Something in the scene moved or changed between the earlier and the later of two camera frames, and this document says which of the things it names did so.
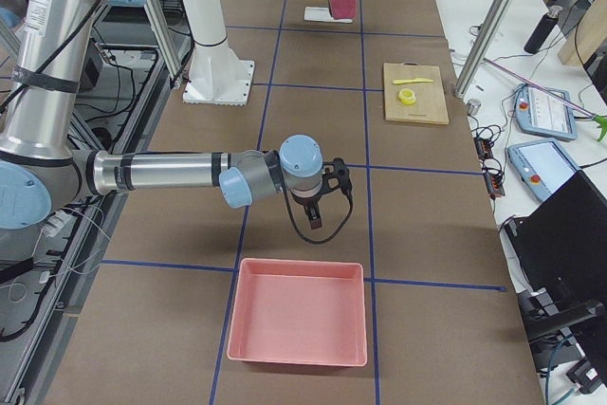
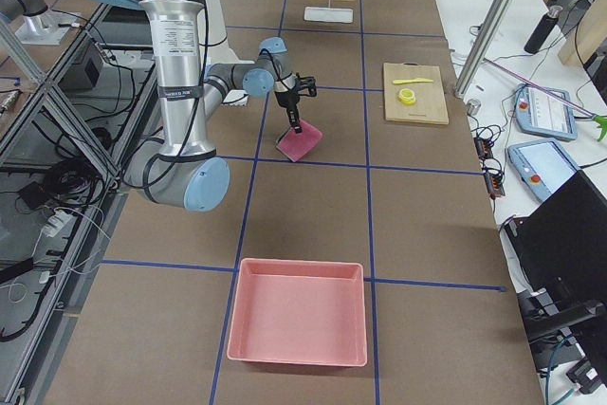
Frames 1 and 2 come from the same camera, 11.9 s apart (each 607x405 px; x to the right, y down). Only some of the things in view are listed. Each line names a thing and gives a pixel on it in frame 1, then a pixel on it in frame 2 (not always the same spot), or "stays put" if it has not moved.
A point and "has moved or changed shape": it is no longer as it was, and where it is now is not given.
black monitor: [561, 247] stays put
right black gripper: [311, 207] -> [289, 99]
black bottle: [542, 30] stays put
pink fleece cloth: [343, 0] has moved or changed shape
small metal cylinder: [473, 105] stays put
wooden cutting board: [430, 104] stays put
